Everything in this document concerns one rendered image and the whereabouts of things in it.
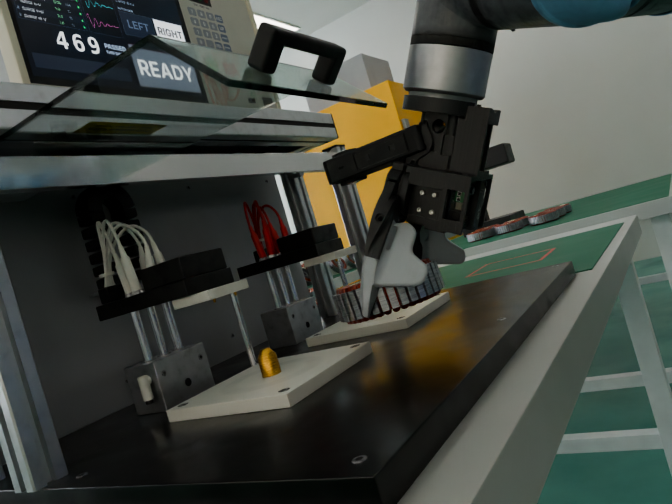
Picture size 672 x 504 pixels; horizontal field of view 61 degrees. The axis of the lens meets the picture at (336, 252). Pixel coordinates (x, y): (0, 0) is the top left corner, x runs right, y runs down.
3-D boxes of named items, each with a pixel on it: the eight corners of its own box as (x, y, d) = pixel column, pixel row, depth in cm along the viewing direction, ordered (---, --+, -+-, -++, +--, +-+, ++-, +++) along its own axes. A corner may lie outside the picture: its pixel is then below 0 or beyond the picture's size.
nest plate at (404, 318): (451, 299, 80) (448, 290, 80) (408, 328, 67) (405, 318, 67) (361, 318, 88) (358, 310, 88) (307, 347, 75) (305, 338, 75)
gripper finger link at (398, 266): (404, 322, 48) (440, 225, 50) (343, 303, 51) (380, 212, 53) (413, 332, 51) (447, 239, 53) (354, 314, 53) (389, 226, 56)
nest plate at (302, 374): (373, 351, 59) (370, 340, 59) (290, 407, 47) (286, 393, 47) (265, 370, 67) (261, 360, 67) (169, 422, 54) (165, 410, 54)
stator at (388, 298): (461, 282, 60) (449, 249, 61) (421, 306, 51) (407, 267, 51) (372, 308, 66) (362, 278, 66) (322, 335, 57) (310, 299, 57)
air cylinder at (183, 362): (216, 386, 66) (203, 340, 66) (168, 411, 60) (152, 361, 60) (187, 391, 69) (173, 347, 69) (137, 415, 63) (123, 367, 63)
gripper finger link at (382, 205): (373, 252, 50) (407, 166, 52) (357, 248, 51) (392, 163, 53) (388, 272, 54) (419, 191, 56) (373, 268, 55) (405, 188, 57)
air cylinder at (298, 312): (325, 329, 87) (314, 295, 87) (297, 344, 81) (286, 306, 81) (299, 335, 90) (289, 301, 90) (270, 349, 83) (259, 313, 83)
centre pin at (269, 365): (285, 369, 57) (277, 344, 57) (273, 376, 56) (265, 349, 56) (270, 372, 58) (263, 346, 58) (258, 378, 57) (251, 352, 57)
